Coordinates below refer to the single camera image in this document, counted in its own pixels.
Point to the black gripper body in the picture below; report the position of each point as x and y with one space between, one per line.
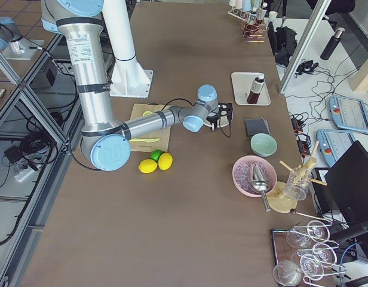
213 120

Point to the white round plate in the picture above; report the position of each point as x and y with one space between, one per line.
223 122

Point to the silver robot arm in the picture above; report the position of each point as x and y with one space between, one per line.
103 58
13 45

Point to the cream rectangular tray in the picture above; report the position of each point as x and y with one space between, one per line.
242 83

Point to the wine glass rack tray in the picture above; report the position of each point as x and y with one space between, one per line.
305 255

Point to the grey folded cloth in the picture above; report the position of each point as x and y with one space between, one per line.
255 126

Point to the mint green bowl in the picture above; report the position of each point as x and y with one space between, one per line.
263 145

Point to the dark juice bottle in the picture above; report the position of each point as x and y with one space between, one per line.
255 89

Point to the pink bowl with ice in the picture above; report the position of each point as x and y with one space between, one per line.
242 174

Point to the yellow lemon far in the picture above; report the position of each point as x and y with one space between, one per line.
165 161

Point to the yellow lemon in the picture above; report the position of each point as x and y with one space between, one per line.
148 166
165 161

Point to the half lemon slice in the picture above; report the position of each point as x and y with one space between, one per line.
147 113

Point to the green lime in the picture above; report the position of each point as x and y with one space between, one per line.
155 155

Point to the steel ice scoop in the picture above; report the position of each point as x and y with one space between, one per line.
261 185

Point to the yellow plastic knife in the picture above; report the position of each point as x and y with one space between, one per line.
146 140

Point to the yellow lemon near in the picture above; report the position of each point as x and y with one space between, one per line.
148 166

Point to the wooden mug tree stand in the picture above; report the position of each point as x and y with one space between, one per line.
278 200

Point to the clear glass jar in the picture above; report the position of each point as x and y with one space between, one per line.
298 183

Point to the near blue teach pendant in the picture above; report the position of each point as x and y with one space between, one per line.
334 143

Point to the blue teach pendant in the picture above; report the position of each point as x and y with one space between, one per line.
334 143
349 113

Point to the far blue teach pendant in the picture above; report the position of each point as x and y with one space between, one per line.
349 113

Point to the black thermos bottle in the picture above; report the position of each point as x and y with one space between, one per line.
332 44

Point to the black monitor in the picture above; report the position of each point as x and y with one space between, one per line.
347 181

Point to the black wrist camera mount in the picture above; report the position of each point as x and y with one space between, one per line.
225 110

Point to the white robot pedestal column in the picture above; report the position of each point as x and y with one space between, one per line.
128 78

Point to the copper wire bottle rack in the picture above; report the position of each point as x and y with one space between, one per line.
256 32

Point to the aluminium frame post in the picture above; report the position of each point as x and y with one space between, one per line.
307 35

